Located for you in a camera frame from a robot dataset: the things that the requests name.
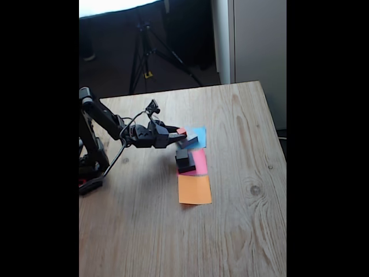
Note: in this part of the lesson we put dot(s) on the bright white panel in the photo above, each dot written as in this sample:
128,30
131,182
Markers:
115,5

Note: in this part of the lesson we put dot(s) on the orange paper sheet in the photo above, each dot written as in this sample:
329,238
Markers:
194,190

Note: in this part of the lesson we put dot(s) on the pink paper sheet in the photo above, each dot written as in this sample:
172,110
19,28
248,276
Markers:
201,161

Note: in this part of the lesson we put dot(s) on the large black block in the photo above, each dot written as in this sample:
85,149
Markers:
191,140

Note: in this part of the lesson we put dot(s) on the white cabinet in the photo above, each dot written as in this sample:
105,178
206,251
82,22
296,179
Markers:
259,43

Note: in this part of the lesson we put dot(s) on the yellow tripod tag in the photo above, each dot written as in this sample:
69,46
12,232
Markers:
148,75

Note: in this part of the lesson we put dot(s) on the black tripod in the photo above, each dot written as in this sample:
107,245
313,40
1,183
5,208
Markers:
176,57

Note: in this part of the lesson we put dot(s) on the small red cube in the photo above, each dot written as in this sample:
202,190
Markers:
181,130

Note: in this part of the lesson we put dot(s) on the blue paper sheet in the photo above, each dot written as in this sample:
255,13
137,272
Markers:
201,135

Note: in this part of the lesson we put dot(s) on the small black cube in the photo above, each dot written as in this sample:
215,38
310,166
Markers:
182,155

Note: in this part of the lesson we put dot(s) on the bare circuit board camera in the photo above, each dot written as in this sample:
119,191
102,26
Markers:
152,106

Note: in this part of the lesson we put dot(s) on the red base clamp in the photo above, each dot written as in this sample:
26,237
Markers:
81,181

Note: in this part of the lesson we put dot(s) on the medium black block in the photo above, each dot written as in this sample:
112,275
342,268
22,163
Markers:
191,167

